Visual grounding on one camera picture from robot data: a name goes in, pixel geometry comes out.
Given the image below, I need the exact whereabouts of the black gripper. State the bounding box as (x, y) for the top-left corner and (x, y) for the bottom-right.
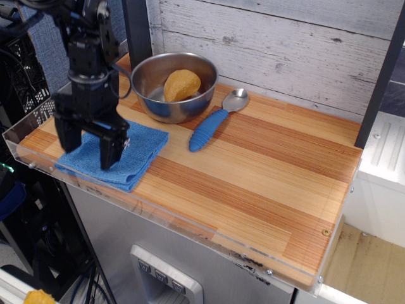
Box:
(54, 71), (130, 170)

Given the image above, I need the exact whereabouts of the blue cloth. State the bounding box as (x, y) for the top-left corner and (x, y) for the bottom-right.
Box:
(56, 121), (169, 192)

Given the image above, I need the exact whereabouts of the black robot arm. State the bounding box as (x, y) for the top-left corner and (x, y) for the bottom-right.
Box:
(22, 1), (129, 170)

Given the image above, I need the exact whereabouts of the clear acrylic table guard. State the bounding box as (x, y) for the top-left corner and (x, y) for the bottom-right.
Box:
(4, 93), (361, 295)

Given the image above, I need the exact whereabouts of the stainless steel bowl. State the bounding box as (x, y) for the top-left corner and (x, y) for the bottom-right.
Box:
(131, 53), (219, 124)

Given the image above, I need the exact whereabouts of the yellow plastic food piece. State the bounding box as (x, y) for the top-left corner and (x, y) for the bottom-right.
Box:
(163, 69), (201, 102)

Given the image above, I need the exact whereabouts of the silver toy fridge cabinet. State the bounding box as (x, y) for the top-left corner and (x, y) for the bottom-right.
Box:
(67, 186), (296, 303)

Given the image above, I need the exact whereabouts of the yellow object bottom left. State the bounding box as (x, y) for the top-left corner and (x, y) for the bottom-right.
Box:
(23, 289), (56, 304)

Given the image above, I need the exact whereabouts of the white toy sink unit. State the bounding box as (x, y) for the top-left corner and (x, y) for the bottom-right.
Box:
(342, 112), (404, 247)

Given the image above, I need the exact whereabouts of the spoon with blue handle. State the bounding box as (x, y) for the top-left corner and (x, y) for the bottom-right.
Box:
(189, 88), (249, 152)

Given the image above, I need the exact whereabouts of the black vertical post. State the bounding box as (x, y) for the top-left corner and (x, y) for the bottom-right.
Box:
(354, 1), (404, 149)

